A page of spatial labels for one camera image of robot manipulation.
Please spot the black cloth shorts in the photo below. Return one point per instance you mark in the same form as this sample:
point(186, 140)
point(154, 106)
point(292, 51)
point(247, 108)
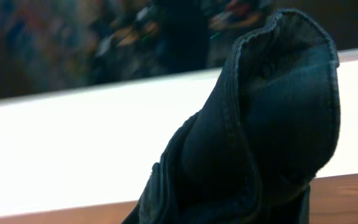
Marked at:
point(269, 125)

